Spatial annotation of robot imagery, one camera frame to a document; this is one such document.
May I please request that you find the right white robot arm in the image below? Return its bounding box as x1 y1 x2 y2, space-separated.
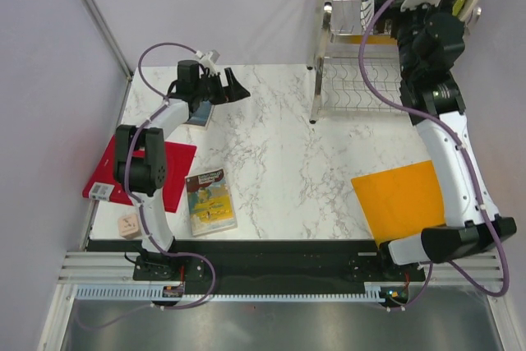
368 0 517 296

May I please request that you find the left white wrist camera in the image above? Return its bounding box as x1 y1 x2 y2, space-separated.
195 49 220 76

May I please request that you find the red folder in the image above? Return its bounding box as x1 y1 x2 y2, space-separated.
82 137 196 213

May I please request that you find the yellow illustrated paperback book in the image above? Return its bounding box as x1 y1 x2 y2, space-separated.
185 169 238 237

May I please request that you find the stainless steel dish rack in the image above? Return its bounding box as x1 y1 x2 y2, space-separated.
307 0 484 124

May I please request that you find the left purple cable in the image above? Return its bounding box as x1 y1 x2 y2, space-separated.
73 42 219 330

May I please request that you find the orange cutting board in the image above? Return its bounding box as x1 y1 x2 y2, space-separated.
351 160 445 245

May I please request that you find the small pink box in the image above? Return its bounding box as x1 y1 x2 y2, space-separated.
118 214 142 239

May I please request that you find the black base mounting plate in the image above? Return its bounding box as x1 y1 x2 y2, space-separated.
131 239 428 286

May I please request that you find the grey slotted cable duct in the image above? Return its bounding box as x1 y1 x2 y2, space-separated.
75 283 395 303

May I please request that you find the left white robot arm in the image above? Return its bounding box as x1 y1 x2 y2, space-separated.
113 60 251 281

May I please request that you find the dark blue paperback book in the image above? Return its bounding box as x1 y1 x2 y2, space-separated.
186 102 214 130

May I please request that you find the purple cable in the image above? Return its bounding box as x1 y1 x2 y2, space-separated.
73 42 219 330
358 0 510 313

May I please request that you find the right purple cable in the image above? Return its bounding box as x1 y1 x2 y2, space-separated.
358 0 510 313

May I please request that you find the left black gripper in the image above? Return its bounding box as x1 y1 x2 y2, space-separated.
195 68 250 106

